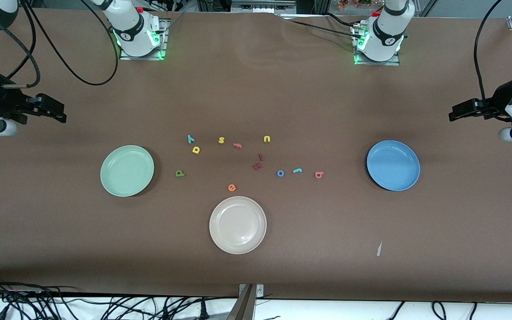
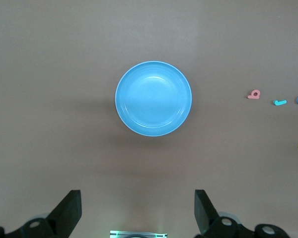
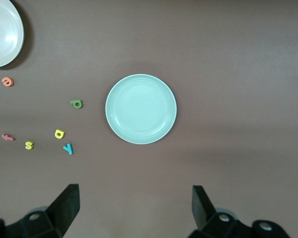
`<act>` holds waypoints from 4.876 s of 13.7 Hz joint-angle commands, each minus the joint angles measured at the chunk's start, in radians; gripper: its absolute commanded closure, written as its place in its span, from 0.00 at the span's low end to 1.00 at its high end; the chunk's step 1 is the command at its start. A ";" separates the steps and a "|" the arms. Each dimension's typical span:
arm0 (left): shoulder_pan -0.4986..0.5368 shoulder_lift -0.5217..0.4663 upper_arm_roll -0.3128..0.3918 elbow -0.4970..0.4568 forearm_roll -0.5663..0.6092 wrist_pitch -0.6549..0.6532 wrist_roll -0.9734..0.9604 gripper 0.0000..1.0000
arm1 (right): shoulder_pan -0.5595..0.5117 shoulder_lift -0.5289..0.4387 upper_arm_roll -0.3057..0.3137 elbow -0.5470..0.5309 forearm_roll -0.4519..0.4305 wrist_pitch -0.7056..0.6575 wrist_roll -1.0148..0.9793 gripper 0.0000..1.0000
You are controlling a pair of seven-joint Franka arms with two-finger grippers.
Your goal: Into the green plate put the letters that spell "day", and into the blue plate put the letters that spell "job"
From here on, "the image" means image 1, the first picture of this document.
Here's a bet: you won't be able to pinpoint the blue plate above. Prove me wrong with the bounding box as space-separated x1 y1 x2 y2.
367 140 420 192

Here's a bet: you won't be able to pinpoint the green plate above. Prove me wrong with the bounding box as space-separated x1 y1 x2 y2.
100 145 155 197

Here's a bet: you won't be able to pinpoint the orange artificial flowers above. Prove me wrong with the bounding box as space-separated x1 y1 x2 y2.
338 0 372 10

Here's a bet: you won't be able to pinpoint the beige plate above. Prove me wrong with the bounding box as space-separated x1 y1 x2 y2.
209 196 267 255

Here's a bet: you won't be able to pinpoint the short black right arm cable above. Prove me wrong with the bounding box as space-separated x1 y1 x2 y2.
3 0 41 89

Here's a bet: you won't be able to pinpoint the long black right arm cable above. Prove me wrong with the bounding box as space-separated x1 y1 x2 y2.
25 0 120 86

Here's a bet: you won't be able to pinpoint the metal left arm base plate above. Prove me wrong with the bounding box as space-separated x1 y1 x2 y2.
354 24 401 67

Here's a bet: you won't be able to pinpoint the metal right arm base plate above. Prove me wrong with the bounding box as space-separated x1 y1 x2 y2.
119 18 168 61

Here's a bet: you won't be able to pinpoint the thin black power cable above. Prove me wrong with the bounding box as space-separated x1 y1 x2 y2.
283 12 365 40

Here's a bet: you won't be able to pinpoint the tangled black cable bundle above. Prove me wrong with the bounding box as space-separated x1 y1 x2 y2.
0 275 239 320

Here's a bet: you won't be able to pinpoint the silver equipment frame rail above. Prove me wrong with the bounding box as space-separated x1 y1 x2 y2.
232 0 296 12

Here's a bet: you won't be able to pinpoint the metal table edge bracket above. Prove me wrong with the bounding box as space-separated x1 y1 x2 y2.
237 283 264 320

